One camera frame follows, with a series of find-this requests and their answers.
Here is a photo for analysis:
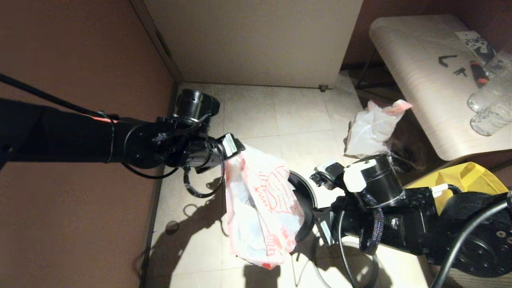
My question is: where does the dark metal table leg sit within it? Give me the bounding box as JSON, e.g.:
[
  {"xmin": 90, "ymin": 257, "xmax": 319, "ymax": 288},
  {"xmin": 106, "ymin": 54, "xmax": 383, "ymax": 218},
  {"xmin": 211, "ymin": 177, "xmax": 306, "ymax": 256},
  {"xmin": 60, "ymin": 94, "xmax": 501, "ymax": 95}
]
[{"xmin": 354, "ymin": 50, "xmax": 378, "ymax": 90}]

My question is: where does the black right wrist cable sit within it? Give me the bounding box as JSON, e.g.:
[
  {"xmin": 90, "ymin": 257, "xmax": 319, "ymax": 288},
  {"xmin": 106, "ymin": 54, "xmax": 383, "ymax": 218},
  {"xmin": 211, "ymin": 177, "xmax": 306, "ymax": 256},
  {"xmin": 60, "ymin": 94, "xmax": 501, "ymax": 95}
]
[{"xmin": 338, "ymin": 194, "xmax": 385, "ymax": 288}]

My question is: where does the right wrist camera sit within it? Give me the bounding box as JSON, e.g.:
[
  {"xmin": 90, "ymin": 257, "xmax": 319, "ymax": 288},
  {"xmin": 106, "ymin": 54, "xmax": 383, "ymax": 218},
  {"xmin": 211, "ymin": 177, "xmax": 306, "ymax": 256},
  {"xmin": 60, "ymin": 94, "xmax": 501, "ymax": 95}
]
[{"xmin": 310, "ymin": 154, "xmax": 405, "ymax": 197}]

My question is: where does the used white bin liner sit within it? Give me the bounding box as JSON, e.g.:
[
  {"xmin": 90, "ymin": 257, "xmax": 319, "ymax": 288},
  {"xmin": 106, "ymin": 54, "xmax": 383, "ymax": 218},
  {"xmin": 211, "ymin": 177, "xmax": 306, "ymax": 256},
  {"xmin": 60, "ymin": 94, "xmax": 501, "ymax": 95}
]
[{"xmin": 343, "ymin": 100, "xmax": 412, "ymax": 160}]

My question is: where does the ribbed beige cushion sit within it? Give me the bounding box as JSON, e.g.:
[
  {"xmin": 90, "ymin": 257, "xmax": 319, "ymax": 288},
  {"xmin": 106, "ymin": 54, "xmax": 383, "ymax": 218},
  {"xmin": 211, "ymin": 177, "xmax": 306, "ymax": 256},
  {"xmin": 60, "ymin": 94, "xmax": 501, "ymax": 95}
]
[{"xmin": 432, "ymin": 266, "xmax": 512, "ymax": 288}]

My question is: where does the light wood-grain table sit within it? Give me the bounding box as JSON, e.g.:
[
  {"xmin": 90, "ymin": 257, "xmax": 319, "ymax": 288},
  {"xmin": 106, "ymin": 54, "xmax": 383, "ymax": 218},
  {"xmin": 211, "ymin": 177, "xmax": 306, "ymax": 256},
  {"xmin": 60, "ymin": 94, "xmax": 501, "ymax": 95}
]
[{"xmin": 369, "ymin": 16, "xmax": 512, "ymax": 162}]

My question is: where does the printed white card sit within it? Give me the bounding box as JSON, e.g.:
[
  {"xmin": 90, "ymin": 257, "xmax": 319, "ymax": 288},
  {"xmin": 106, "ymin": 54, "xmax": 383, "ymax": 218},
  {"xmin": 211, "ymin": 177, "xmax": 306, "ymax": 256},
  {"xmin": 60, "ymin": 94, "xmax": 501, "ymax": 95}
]
[{"xmin": 454, "ymin": 31, "xmax": 496, "ymax": 64}]

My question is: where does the black trash bin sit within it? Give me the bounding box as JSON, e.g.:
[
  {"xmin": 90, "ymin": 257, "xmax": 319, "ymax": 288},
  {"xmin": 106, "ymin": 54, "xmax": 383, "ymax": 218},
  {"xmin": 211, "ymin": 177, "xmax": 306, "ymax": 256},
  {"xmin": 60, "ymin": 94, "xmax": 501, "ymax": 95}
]
[{"xmin": 287, "ymin": 170, "xmax": 319, "ymax": 243}]

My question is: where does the crumpled clear plastic wrap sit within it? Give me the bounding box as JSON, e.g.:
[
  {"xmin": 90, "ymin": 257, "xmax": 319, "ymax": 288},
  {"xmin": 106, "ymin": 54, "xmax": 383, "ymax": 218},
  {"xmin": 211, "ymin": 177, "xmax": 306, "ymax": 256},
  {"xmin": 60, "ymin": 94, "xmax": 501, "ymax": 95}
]
[{"xmin": 390, "ymin": 146, "xmax": 420, "ymax": 173}]

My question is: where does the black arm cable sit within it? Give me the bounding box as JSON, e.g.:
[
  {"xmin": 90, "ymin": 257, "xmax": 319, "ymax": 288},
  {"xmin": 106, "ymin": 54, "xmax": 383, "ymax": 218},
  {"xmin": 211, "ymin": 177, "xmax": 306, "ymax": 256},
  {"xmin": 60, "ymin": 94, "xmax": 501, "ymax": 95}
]
[
  {"xmin": 0, "ymin": 73, "xmax": 116, "ymax": 120},
  {"xmin": 183, "ymin": 160, "xmax": 225, "ymax": 199},
  {"xmin": 430, "ymin": 200, "xmax": 512, "ymax": 288}
]

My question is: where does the black and red marker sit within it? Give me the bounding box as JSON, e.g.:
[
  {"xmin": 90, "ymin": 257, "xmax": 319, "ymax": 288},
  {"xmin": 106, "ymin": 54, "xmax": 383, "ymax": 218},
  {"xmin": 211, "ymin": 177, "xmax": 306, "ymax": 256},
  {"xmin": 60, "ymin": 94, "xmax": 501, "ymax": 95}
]
[{"xmin": 468, "ymin": 61, "xmax": 489, "ymax": 89}]

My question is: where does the yellow tote bag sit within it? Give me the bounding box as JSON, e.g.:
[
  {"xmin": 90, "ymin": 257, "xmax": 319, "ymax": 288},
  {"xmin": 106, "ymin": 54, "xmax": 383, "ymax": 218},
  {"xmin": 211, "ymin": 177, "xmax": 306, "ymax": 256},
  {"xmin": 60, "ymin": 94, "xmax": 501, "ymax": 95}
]
[{"xmin": 406, "ymin": 162, "xmax": 509, "ymax": 214}]

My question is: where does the white cabinet panel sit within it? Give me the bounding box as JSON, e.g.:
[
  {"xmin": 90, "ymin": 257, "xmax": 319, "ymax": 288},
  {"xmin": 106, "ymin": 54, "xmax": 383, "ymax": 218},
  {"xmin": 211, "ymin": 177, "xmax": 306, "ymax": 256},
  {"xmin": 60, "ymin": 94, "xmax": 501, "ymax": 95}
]
[{"xmin": 143, "ymin": 0, "xmax": 364, "ymax": 90}]

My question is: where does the clear red-print plastic bag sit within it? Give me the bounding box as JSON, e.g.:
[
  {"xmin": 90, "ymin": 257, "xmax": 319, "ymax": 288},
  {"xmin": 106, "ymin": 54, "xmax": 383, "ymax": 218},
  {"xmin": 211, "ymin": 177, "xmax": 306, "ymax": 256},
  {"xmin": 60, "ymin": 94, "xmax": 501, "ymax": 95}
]
[{"xmin": 223, "ymin": 145, "xmax": 306, "ymax": 270}]

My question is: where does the black left upper arm cable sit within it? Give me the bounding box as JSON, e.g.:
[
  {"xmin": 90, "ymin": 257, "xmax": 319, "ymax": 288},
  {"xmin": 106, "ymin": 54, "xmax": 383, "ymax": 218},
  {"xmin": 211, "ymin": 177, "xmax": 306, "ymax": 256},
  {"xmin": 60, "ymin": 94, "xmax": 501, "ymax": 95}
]
[{"xmin": 0, "ymin": 73, "xmax": 116, "ymax": 120}]

